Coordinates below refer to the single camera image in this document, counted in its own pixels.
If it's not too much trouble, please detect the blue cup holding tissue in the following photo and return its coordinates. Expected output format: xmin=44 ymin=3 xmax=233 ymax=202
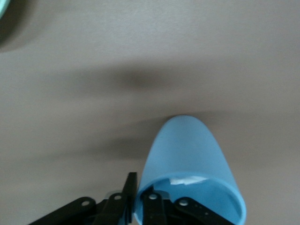
xmin=133 ymin=114 xmax=248 ymax=225

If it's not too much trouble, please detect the brown table cover sheet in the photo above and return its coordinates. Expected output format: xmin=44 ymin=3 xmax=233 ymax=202
xmin=0 ymin=0 xmax=300 ymax=225

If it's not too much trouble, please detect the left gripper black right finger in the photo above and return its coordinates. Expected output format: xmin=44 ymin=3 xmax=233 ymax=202
xmin=142 ymin=192 xmax=235 ymax=225

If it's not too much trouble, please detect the mint green bowl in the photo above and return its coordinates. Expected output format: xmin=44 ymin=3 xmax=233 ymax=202
xmin=0 ymin=0 xmax=12 ymax=21

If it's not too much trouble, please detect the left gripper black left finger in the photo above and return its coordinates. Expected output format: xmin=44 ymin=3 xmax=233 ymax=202
xmin=28 ymin=172 xmax=138 ymax=225

